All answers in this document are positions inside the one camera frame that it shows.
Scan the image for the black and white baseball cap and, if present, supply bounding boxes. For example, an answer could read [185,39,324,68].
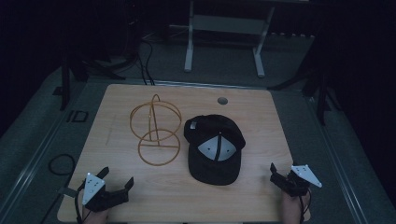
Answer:
[183,114,247,187]

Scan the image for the black metal stand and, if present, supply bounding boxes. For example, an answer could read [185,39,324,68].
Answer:
[267,18,344,127]
[51,46,127,112]

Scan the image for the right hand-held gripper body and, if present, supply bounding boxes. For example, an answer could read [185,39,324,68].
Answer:
[274,163,323,198]

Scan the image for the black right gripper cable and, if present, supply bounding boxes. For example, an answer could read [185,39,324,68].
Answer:
[298,188,312,224]

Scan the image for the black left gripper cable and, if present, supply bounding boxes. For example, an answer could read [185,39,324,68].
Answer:
[73,182,94,224]

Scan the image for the black floor cables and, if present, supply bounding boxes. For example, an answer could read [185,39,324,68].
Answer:
[124,0,157,87]

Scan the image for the person's right hand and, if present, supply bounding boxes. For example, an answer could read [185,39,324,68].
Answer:
[281,189,312,224]

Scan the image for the white metal table frame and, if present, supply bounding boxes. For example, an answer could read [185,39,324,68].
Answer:
[169,0,312,79]

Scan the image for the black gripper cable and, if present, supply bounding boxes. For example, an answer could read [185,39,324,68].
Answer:
[73,182,94,224]
[298,188,312,224]

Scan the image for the gold wire hat stand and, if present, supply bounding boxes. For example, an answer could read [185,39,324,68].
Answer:
[129,93,183,167]

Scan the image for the black looped floor cable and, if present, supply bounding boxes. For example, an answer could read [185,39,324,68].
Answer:
[48,153,77,176]

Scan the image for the person's left hand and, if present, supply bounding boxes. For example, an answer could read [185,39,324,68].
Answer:
[81,206,109,224]

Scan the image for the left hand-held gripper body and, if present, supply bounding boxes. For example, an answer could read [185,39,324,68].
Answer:
[81,172,130,214]

